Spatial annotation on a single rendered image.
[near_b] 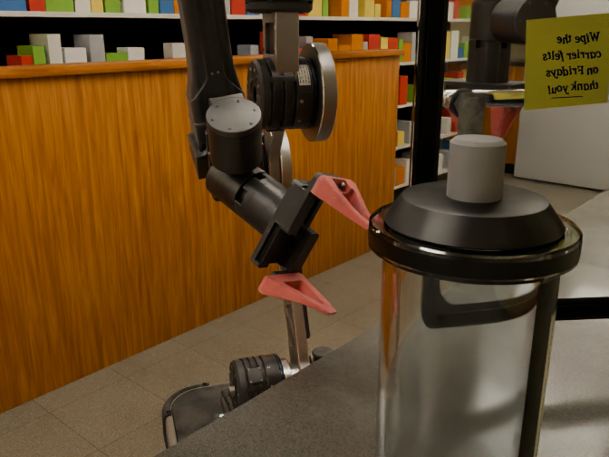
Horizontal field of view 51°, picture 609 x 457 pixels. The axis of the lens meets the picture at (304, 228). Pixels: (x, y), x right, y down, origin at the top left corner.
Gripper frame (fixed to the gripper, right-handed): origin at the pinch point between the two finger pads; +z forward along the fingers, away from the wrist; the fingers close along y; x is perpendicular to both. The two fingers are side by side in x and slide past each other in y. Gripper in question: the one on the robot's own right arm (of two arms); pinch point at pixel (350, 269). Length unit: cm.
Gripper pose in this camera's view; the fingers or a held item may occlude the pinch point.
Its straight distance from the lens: 64.7
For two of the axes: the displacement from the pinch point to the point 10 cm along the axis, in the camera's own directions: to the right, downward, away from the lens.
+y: 4.7, -8.4, -2.8
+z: 7.1, 5.4, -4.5
